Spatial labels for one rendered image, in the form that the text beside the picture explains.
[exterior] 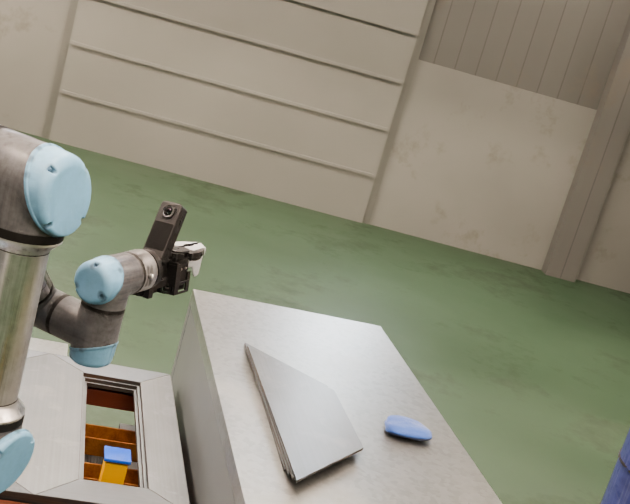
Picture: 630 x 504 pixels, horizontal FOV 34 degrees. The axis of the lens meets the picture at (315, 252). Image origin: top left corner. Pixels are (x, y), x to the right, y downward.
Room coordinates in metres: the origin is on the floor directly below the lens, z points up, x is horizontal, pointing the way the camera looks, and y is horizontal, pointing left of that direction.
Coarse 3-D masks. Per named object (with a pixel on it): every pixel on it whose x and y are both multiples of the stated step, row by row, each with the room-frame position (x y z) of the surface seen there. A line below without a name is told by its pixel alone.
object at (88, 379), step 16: (96, 384) 2.54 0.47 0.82; (112, 384) 2.55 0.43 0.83; (128, 384) 2.57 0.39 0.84; (80, 448) 2.15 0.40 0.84; (144, 448) 2.24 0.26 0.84; (80, 464) 2.08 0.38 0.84; (144, 464) 2.16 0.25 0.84; (144, 480) 2.09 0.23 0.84; (0, 496) 1.87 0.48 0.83; (16, 496) 1.88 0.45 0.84; (32, 496) 1.89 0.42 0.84
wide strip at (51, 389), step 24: (48, 360) 2.55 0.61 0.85; (24, 384) 2.37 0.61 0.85; (48, 384) 2.41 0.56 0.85; (72, 384) 2.45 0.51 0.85; (48, 408) 2.28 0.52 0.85; (72, 408) 2.32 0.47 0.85; (48, 432) 2.16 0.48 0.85; (72, 432) 2.19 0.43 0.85; (48, 456) 2.05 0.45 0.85; (72, 456) 2.08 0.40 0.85; (24, 480) 1.93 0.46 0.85; (48, 480) 1.96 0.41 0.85; (72, 480) 1.98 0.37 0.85
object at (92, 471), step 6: (84, 462) 2.29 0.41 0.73; (84, 468) 2.29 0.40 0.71; (90, 468) 2.30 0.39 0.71; (96, 468) 2.30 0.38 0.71; (84, 474) 2.29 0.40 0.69; (90, 474) 2.30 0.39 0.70; (96, 474) 2.30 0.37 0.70; (126, 474) 2.32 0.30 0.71; (132, 474) 2.32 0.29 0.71; (96, 480) 2.23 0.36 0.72; (126, 480) 2.32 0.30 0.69; (132, 480) 2.33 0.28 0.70; (138, 486) 2.26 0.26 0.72
